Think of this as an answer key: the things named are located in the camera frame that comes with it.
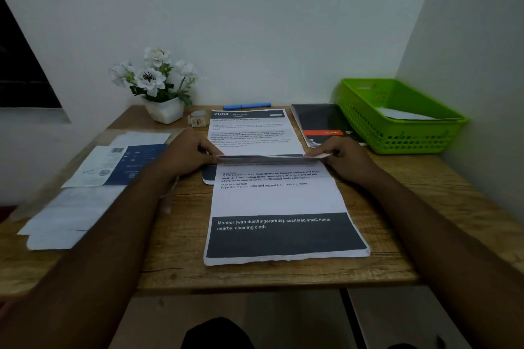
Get person's left hand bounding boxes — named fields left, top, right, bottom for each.
left=157, top=128, right=225, bottom=188

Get person's right hand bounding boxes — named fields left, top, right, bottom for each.
left=305, top=136, right=384, bottom=186

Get green plastic basket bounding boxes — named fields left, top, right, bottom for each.
left=336, top=77, right=469, bottom=155

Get stack of printed documents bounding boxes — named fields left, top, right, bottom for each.
left=201, top=109, right=306, bottom=186

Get white envelope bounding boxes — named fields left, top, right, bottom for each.
left=376, top=106, right=461, bottom=121

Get white printed document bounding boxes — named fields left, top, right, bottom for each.
left=203, top=152, right=371, bottom=267

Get pile of white envelopes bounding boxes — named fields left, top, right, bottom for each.
left=17, top=185, right=128, bottom=251

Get person's right forearm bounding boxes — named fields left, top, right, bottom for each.
left=360, top=172, right=524, bottom=349

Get person's left forearm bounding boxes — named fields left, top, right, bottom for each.
left=0, top=172, right=181, bottom=349

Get person's left leg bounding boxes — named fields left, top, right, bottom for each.
left=181, top=317, right=255, bottom=349

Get white potted artificial flowers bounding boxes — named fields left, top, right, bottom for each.
left=108, top=46, right=201, bottom=125

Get plain white paper sheet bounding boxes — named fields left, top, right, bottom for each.
left=109, top=131, right=172, bottom=148

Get black notebook with red label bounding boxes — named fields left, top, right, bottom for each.
left=290, top=103, right=367, bottom=149

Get blue and white leaflet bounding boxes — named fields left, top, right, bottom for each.
left=61, top=144, right=169, bottom=189

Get blue pen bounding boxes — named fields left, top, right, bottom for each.
left=222, top=102, right=272, bottom=111

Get clear plastic sheet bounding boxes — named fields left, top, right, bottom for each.
left=10, top=128, right=185, bottom=222

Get black table leg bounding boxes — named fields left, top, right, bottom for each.
left=340, top=289, right=367, bottom=349

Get dark window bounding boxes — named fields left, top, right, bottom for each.
left=0, top=0, right=62, bottom=109

